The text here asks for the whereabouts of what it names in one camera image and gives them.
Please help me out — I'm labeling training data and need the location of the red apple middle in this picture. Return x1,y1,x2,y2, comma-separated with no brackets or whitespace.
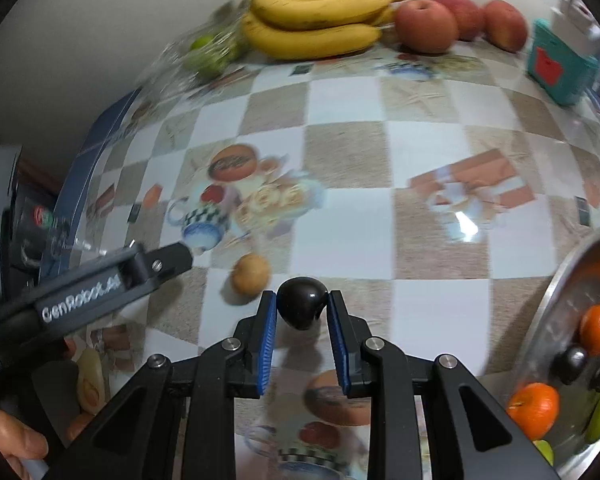
434,0,484,41

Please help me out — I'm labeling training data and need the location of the red apple far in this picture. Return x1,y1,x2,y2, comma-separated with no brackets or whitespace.
483,0,529,53

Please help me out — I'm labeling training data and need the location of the round steel tray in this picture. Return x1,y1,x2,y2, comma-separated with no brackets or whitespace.
500,229,600,479

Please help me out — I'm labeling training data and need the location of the orange tangerine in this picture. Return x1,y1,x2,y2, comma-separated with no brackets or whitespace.
506,382,560,441

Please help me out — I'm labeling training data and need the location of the teal plastic basket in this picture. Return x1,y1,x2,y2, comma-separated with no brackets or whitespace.
527,18,598,106

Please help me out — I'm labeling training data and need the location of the person left hand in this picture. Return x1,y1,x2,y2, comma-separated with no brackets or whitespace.
0,410,48,480

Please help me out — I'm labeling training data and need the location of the yellow banana bunch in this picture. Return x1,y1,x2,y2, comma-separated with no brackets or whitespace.
242,0,405,61

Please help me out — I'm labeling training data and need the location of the checkered plastic tablecloth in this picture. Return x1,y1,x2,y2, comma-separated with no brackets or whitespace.
40,39,600,480

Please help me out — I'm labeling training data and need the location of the white power adapter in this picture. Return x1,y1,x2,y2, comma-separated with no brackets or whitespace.
550,0,600,58

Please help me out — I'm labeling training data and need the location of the red apple front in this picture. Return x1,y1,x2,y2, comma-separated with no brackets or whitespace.
394,0,458,54

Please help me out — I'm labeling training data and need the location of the red apple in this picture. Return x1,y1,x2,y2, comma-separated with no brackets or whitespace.
434,0,484,41
394,0,458,54
483,0,529,53

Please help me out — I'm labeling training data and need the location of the large green guava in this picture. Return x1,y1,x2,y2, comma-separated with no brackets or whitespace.
533,439,554,466

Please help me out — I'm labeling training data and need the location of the clear plastic fruit box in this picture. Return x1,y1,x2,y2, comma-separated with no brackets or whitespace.
136,0,249,101

